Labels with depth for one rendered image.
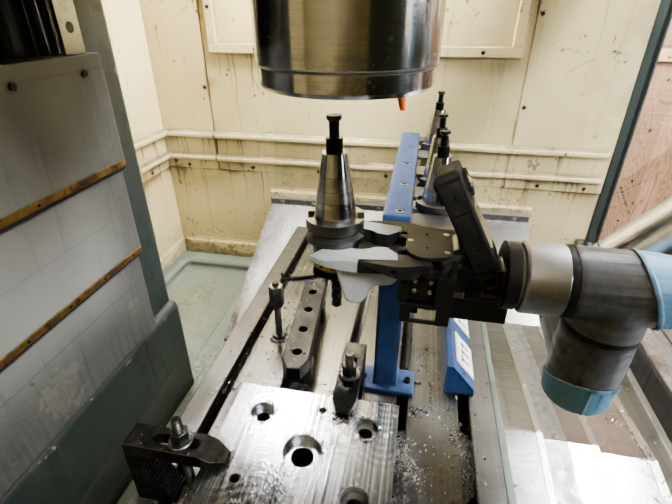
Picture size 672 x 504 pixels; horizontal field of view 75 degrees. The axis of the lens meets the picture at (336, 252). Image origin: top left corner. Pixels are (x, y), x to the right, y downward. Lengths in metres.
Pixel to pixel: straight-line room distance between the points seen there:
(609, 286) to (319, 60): 0.33
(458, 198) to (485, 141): 1.06
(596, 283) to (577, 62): 1.07
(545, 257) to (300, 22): 0.30
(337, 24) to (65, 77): 0.50
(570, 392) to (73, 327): 0.70
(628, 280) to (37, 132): 0.71
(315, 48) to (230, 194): 1.37
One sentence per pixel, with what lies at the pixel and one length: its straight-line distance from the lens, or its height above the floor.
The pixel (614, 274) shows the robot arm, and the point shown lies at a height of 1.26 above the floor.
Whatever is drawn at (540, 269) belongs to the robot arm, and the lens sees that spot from 0.46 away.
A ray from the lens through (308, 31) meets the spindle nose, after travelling 0.34.
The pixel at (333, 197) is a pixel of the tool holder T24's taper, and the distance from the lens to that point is 0.43.
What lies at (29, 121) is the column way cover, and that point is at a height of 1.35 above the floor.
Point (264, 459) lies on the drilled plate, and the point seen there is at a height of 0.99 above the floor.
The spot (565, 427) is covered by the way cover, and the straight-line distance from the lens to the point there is 1.02.
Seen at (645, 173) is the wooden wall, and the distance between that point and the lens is 3.41.
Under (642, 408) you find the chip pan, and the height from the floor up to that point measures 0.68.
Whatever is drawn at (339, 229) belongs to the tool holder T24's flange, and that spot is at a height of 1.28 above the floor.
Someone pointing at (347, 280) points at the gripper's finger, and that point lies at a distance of 0.45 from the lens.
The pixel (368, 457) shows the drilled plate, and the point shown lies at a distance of 0.60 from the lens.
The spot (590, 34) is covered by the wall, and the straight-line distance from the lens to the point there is 1.48.
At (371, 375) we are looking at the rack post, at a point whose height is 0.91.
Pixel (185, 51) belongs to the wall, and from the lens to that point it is 1.61.
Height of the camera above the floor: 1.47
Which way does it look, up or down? 29 degrees down
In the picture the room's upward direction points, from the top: straight up
